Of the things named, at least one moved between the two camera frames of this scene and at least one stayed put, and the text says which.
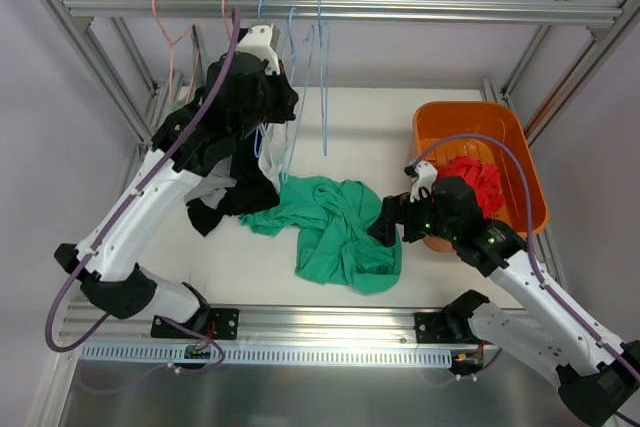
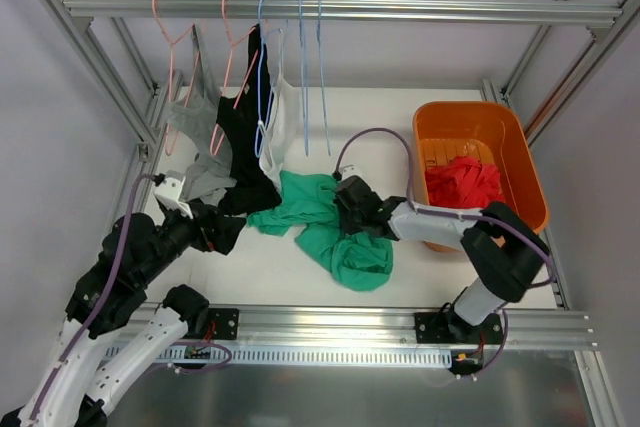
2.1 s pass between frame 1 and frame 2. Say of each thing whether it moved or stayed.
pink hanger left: stayed
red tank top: stayed
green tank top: moved
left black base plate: stayed
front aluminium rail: stayed
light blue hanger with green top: moved
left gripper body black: moved
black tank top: stayed
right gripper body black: moved
